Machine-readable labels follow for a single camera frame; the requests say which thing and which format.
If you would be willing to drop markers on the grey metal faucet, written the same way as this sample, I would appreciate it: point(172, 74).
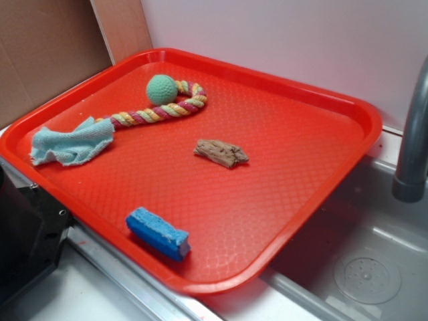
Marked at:
point(411, 173)

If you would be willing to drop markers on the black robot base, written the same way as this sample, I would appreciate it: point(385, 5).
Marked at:
point(33, 229)

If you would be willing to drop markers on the blue sponge piece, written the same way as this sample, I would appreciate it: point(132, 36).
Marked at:
point(159, 234)

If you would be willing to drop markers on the brown wood chip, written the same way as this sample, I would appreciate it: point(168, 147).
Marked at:
point(223, 153)

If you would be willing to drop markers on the rope toy with green ball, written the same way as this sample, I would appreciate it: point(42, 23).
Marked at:
point(170, 99)

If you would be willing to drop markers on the brown cardboard panel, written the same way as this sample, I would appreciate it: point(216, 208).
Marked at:
point(48, 47)

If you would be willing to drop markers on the grey plastic sink basin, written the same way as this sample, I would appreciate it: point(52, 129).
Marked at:
point(361, 256)

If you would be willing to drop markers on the light blue cloth rag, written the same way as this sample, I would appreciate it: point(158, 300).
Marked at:
point(73, 148)

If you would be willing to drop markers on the red plastic tray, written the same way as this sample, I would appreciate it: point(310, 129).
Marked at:
point(301, 142)

